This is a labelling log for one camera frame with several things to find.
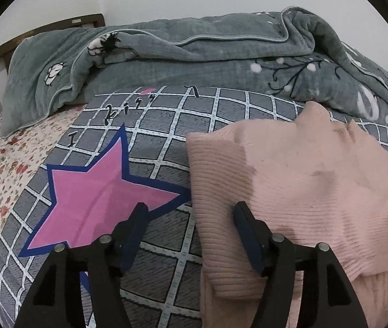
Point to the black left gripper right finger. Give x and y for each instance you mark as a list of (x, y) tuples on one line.
[(328, 297)]

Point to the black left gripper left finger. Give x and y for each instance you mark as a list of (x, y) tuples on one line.
[(54, 299)]

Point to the pink knitted sweater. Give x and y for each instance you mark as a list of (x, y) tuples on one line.
[(312, 180)]

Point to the grey checked star bedsheet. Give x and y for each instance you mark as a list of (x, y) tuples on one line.
[(129, 146)]

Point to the grey-green floral blanket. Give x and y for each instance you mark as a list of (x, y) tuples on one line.
[(292, 54)]

